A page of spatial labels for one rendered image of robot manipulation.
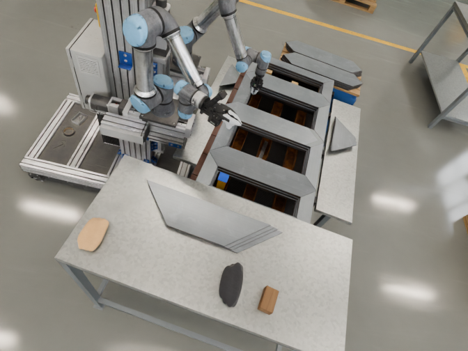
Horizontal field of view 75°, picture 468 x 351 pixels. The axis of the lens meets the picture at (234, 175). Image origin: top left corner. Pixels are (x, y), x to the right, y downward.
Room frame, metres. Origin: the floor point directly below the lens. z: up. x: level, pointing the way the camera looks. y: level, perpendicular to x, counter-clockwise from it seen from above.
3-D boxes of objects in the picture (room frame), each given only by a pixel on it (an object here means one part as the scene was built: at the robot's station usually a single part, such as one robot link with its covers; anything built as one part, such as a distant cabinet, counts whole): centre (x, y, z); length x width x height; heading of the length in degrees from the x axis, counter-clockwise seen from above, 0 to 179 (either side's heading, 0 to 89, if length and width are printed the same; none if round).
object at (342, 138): (1.92, -0.73, 0.77); 0.45 x 0.20 x 0.04; 0
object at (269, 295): (0.40, -0.33, 1.07); 0.10 x 0.06 x 0.05; 175
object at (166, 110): (1.28, 0.55, 1.09); 0.15 x 0.15 x 0.10
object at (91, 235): (0.41, 0.50, 1.07); 0.16 x 0.10 x 0.04; 179
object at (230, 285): (0.42, -0.16, 1.06); 0.20 x 0.10 x 0.03; 5
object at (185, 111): (1.09, 0.34, 1.34); 0.11 x 0.08 x 0.11; 162
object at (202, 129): (1.88, 0.35, 0.66); 1.30 x 0.20 x 0.03; 0
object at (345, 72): (2.69, -0.42, 0.82); 0.80 x 0.40 x 0.06; 90
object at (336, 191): (1.77, -0.73, 0.73); 1.20 x 0.26 x 0.03; 0
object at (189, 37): (1.78, 0.62, 1.20); 0.13 x 0.12 x 0.14; 173
